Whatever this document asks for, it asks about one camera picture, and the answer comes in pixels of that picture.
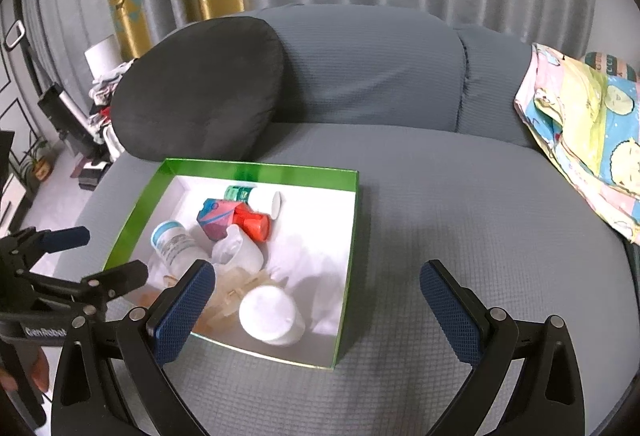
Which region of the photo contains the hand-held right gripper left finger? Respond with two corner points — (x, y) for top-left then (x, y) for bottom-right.
(54, 259), (218, 436)

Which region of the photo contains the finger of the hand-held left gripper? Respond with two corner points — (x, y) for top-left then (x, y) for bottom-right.
(14, 259), (150, 322)
(0, 225), (92, 277)

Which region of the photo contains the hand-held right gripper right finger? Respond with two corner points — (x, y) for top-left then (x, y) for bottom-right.
(420, 259), (586, 436)

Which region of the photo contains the beige hair claw clip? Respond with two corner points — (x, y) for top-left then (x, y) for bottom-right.
(200, 266), (273, 332)

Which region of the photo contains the white bottle blue orange label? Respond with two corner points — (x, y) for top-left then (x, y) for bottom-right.
(150, 220), (211, 277)

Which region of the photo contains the white plug-in adapter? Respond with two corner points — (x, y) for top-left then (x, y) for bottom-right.
(211, 223), (265, 273)

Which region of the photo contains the small white bottle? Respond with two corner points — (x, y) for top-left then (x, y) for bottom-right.
(238, 285), (307, 347)

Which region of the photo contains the orange bottle pink label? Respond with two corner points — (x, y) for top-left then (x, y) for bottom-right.
(196, 197), (272, 243)

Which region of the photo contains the white bottle green label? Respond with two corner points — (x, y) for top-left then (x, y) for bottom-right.
(223, 185), (283, 219)

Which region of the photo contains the green cardboard box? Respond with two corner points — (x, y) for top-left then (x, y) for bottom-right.
(102, 157), (362, 372)

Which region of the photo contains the person's left hand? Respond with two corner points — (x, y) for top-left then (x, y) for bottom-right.
(0, 348), (53, 394)

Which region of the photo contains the black box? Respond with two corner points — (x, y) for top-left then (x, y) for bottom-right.
(72, 156), (113, 191)

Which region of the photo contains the potted plant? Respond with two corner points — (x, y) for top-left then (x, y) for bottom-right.
(17, 139), (56, 189)

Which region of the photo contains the grey sofa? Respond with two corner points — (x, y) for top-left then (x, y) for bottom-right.
(52, 4), (640, 436)

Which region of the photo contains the pile of clothes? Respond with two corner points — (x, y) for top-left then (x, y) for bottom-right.
(87, 59), (138, 152)

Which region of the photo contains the white panelled cabinet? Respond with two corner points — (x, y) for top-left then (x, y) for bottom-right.
(0, 0), (41, 227)

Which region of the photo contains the white board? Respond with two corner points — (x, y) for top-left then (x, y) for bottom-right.
(84, 35), (126, 80)

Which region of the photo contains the dark grey cushion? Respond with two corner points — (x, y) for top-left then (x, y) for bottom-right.
(110, 15), (286, 163)

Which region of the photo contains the cartoon printed blanket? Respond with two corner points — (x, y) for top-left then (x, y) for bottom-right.
(514, 42), (640, 246)

